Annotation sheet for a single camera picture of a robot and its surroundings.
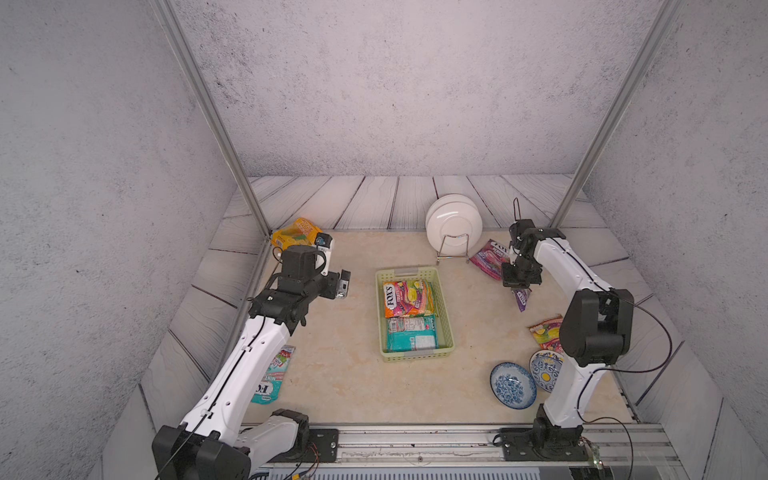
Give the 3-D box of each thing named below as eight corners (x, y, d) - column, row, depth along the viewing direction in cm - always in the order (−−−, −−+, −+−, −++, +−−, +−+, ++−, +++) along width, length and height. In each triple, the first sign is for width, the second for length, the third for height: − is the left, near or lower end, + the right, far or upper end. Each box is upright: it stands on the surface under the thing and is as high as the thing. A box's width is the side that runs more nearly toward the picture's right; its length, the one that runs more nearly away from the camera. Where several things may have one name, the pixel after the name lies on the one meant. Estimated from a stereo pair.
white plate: (427, 259, 113) (432, 224, 99) (424, 230, 123) (428, 194, 109) (476, 259, 113) (487, 223, 99) (469, 230, 123) (478, 194, 109)
